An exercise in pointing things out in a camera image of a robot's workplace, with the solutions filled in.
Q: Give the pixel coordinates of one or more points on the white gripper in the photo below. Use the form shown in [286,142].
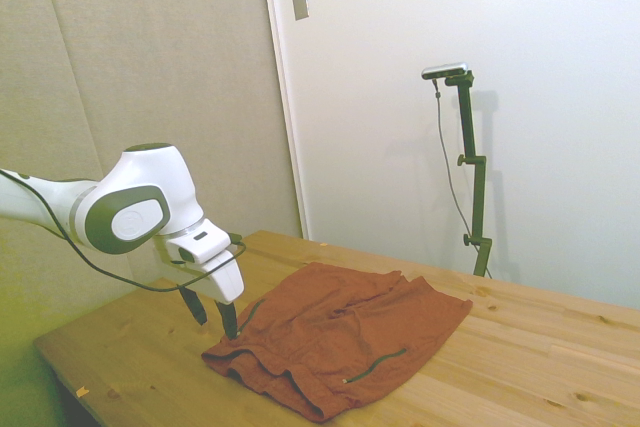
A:
[220,277]

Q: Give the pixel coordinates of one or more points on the rust orange shorts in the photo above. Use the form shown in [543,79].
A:
[350,327]

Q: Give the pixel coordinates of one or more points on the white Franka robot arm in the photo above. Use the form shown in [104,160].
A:
[135,197]

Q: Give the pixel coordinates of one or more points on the small orange tape scrap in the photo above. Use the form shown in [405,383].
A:
[82,391]

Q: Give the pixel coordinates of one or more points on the dark jointed camera stand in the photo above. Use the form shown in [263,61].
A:
[470,137]

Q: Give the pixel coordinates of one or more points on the grey wall switch plate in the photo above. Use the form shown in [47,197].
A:
[300,2]

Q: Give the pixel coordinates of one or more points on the grey bar camera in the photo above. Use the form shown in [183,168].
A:
[445,70]

